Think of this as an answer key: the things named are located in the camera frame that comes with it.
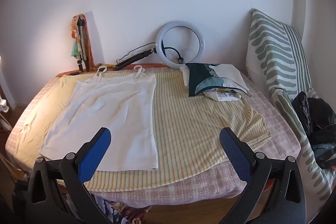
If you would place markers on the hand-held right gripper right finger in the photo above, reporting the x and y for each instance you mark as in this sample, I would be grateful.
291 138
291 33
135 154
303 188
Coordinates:
235 153

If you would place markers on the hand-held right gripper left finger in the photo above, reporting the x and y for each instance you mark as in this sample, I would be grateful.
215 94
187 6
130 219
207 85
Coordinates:
95 153

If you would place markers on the white tank top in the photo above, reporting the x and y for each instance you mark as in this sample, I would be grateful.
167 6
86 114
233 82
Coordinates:
105 108

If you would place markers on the crumpled white and dark clothes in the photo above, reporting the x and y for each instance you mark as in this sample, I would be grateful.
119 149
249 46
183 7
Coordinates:
199 74

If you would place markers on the pink checked bedspread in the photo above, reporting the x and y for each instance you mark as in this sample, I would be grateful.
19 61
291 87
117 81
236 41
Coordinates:
275 129

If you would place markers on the yellow striped blanket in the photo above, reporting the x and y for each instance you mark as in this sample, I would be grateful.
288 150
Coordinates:
189 121

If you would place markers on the white folded cloth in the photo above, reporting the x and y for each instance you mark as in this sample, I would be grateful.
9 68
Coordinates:
223 96

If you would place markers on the patterned fabric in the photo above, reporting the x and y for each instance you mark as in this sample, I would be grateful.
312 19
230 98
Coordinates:
118 211

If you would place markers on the blue garment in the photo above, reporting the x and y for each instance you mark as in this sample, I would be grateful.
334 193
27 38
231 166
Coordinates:
324 150

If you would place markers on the black clothing pile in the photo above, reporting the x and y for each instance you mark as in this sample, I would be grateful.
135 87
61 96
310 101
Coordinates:
320 119

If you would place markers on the black tripod stand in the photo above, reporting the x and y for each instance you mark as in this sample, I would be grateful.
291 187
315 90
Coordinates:
131 60

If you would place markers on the green striped pillow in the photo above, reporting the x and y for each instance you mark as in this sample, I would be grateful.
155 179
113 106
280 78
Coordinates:
273 56

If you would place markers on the colourful patterned scarf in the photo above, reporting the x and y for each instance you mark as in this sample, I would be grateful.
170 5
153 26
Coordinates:
74 48

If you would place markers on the folded silver tripod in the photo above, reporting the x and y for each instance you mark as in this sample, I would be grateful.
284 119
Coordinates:
82 37

